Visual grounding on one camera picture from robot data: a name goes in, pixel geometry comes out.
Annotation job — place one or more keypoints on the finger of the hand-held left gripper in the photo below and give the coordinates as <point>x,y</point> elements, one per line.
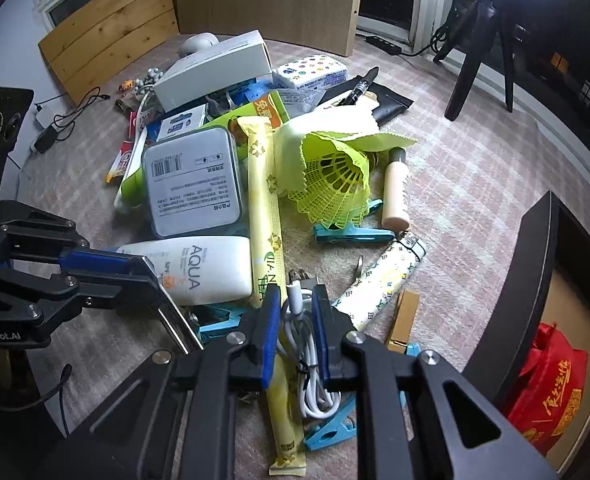
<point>110,291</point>
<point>105,261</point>

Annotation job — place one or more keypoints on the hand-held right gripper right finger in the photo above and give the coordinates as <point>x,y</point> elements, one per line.
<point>320,335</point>

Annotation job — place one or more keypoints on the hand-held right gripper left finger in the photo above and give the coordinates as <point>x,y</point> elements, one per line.
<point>271,340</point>

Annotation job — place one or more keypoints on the white sunscreen tube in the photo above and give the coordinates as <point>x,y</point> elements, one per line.
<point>210,270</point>

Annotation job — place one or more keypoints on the yellow tea stick packet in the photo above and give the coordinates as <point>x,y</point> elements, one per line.
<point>261,185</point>

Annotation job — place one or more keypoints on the yellow plastic shuttlecock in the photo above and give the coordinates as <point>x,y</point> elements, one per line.
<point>335,175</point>

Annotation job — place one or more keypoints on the yellow cleaning cloth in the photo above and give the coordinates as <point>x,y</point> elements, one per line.
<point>290,155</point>

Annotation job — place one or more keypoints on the green package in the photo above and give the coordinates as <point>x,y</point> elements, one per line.
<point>262,107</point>

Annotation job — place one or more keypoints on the large white box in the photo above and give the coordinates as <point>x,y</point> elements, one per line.
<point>215,67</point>

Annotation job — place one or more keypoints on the black storage container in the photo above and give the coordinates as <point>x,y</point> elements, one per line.
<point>535,270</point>

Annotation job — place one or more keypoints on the white adapter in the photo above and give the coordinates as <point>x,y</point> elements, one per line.
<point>44,114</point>

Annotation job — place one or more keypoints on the blue clothes peg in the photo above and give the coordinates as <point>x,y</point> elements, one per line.
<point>325,432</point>
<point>355,236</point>
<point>222,322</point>

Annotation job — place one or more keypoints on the patterned lighter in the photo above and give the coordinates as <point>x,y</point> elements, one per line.
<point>380,285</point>

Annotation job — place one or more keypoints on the red and white packet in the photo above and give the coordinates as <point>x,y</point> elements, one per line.
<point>125,157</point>

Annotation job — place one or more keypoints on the small orange toy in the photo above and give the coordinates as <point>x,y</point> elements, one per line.
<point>126,85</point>

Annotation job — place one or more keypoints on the wooden board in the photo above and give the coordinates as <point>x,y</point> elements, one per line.
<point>110,35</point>

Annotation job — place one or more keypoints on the blue card pack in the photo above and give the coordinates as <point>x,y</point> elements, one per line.
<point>180,122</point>

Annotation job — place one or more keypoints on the beige bottle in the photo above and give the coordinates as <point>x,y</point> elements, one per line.
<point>396,195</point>

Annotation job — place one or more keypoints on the white round gadget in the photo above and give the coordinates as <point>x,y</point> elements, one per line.
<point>197,45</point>

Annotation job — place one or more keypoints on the red bag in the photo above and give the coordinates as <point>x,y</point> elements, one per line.
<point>550,385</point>

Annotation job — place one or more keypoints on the white paper packet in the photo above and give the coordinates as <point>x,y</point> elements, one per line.
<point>302,100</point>

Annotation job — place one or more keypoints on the black pouch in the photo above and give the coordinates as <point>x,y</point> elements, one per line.
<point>385,105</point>

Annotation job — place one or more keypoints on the black marker pen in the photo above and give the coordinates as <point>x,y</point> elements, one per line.
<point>357,87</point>

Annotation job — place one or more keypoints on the dotted tissue pack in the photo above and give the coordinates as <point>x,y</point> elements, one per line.
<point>312,71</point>

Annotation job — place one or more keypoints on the black power strip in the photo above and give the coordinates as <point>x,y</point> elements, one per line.
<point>382,44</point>

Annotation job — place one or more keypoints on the cardboard board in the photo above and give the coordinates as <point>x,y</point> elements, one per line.
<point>270,0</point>

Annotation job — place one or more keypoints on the black tripod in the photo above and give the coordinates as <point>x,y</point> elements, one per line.
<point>480,35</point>

